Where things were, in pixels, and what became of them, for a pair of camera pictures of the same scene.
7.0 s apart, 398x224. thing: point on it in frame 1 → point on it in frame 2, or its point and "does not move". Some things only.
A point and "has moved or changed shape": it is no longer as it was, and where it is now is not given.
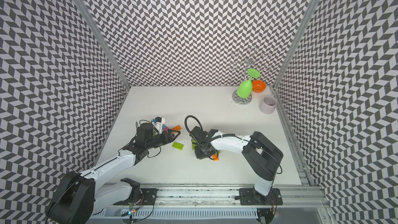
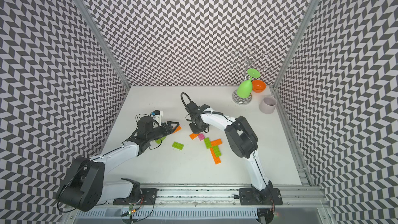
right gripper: [199, 156] → [197, 126]
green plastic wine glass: [244, 88] does not move
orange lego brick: [177, 127] does not move
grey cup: [268, 105] does not move
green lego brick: [193, 145] has moved or changed shape
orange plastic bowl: [258, 86] does not move
